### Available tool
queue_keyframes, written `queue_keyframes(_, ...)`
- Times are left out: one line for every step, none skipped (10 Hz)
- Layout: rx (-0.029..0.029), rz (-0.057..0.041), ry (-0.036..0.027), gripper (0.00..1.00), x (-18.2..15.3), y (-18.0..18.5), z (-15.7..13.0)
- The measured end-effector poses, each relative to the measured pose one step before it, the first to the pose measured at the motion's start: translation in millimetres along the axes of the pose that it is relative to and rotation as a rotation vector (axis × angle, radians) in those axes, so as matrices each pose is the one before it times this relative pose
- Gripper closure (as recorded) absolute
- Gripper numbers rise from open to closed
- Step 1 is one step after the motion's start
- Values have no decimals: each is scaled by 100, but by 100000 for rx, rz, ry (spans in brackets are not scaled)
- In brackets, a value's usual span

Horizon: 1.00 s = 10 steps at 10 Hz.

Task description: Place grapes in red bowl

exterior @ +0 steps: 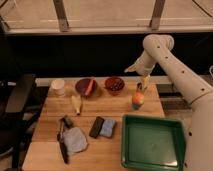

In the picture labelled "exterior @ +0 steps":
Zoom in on black chair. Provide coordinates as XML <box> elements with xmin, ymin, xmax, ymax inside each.
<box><xmin>0</xmin><ymin>74</ymin><xmax>35</xmax><ymax>169</ymax></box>

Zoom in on blue sponge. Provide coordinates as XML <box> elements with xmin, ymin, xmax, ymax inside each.
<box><xmin>100</xmin><ymin>119</ymin><xmax>116</xmax><ymax>138</ymax></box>

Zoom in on red bowl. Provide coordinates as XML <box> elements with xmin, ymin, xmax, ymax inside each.
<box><xmin>105</xmin><ymin>76</ymin><xmax>125</xmax><ymax>95</ymax></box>

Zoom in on black rectangular block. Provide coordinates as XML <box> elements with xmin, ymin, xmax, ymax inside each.
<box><xmin>89</xmin><ymin>117</ymin><xmax>104</xmax><ymax>138</ymax></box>

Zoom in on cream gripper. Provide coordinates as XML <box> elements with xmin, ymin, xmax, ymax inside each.
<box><xmin>124</xmin><ymin>62</ymin><xmax>150</xmax><ymax>90</ymax></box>

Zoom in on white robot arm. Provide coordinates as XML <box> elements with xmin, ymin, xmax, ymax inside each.
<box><xmin>125</xmin><ymin>34</ymin><xmax>213</xmax><ymax>171</ymax></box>

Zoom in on dark grapes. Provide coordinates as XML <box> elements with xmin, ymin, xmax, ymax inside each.
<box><xmin>110</xmin><ymin>80</ymin><xmax>123</xmax><ymax>91</ymax></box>

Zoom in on green tray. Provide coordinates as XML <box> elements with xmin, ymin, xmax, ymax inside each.
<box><xmin>121</xmin><ymin>115</ymin><xmax>186</xmax><ymax>171</ymax></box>

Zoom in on orange carrot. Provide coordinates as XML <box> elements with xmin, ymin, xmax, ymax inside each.
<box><xmin>85</xmin><ymin>79</ymin><xmax>94</xmax><ymax>96</ymax></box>

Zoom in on purple bowl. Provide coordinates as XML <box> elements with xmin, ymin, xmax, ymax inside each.
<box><xmin>75</xmin><ymin>78</ymin><xmax>98</xmax><ymax>97</ymax></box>

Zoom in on black handled knife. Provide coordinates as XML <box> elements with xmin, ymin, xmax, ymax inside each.
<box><xmin>57</xmin><ymin>121</ymin><xmax>69</xmax><ymax>164</ymax></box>

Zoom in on peach on teal stand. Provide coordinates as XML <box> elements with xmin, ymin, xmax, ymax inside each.
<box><xmin>132</xmin><ymin>92</ymin><xmax>144</xmax><ymax>110</ymax></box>

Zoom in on grey-blue cloth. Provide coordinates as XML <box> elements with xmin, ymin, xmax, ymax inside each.
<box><xmin>63</xmin><ymin>127</ymin><xmax>88</xmax><ymax>155</ymax></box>

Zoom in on white cup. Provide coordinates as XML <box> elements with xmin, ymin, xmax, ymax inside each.
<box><xmin>51</xmin><ymin>79</ymin><xmax>65</xmax><ymax>96</ymax></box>

